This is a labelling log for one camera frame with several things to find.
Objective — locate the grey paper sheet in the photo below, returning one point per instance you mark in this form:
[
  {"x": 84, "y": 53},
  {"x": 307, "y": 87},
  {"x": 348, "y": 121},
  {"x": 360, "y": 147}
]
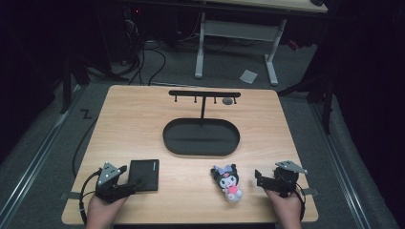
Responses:
[{"x": 248, "y": 76}]

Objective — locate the person's left hand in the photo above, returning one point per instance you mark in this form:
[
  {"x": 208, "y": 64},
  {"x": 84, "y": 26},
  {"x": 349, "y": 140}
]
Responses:
[{"x": 102, "y": 210}]

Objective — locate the red object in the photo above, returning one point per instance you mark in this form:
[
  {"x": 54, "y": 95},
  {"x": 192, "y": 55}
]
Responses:
[{"x": 293, "y": 45}]

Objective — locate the grey round table cap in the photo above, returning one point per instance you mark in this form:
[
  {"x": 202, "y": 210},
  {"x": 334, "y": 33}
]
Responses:
[{"x": 227, "y": 101}]

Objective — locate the black metal stand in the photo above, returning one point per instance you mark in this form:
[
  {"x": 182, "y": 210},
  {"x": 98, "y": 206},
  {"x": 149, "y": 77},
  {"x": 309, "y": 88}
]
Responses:
[
  {"x": 321, "y": 95},
  {"x": 68, "y": 82}
]

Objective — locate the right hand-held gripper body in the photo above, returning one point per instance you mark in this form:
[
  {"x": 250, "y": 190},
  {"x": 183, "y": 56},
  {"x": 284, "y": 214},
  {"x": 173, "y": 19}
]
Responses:
[{"x": 285, "y": 178}]

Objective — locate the grey tape strip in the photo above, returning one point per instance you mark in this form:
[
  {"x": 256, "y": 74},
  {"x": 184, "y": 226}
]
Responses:
[
  {"x": 72, "y": 195},
  {"x": 310, "y": 191}
]

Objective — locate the metal floor rail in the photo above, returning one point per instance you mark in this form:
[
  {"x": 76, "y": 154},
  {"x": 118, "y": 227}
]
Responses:
[
  {"x": 35, "y": 159},
  {"x": 342, "y": 168}
]

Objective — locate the black and pink plush toy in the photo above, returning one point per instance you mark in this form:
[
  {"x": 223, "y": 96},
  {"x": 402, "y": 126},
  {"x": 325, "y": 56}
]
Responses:
[{"x": 228, "y": 183}]

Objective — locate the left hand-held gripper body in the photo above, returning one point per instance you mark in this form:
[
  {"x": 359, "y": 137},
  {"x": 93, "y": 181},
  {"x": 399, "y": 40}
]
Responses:
[{"x": 108, "y": 178}]

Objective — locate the black tray with hook rack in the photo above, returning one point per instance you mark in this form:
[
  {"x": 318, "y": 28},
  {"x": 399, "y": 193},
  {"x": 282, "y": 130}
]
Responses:
[{"x": 201, "y": 136}]

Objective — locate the white-framed desk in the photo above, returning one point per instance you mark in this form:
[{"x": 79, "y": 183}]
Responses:
[{"x": 237, "y": 30}]

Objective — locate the black wallet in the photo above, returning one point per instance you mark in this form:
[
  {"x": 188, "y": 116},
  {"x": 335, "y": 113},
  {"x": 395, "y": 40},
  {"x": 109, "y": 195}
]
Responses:
[{"x": 144, "y": 174}]

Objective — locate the person's right hand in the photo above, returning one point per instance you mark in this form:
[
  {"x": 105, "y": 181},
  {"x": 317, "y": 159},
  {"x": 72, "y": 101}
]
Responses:
[{"x": 286, "y": 208}]

